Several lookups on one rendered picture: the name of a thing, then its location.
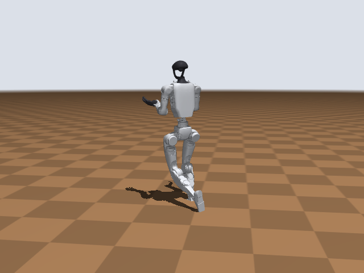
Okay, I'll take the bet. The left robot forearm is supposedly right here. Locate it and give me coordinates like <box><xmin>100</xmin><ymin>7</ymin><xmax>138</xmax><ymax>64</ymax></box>
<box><xmin>154</xmin><ymin>100</ymin><xmax>161</xmax><ymax>114</ymax></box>

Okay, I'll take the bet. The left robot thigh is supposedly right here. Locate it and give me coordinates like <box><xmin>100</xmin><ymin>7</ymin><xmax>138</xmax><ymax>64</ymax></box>
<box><xmin>163</xmin><ymin>131</ymin><xmax>183</xmax><ymax>176</ymax></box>

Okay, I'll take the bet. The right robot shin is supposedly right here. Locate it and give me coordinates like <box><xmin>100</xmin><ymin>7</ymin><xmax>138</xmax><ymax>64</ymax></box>
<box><xmin>183</xmin><ymin>164</ymin><xmax>195</xmax><ymax>201</ymax></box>

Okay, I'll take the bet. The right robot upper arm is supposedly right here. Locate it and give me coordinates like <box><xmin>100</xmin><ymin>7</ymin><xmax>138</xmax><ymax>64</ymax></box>
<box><xmin>194</xmin><ymin>84</ymin><xmax>201</xmax><ymax>111</ymax></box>

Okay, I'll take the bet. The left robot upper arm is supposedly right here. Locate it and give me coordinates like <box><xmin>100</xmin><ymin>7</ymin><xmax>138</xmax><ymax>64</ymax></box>
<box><xmin>160</xmin><ymin>85</ymin><xmax>173</xmax><ymax>115</ymax></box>

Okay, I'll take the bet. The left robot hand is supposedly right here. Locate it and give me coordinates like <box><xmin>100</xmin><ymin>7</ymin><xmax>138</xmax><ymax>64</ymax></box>
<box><xmin>142</xmin><ymin>97</ymin><xmax>157</xmax><ymax>107</ymax></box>

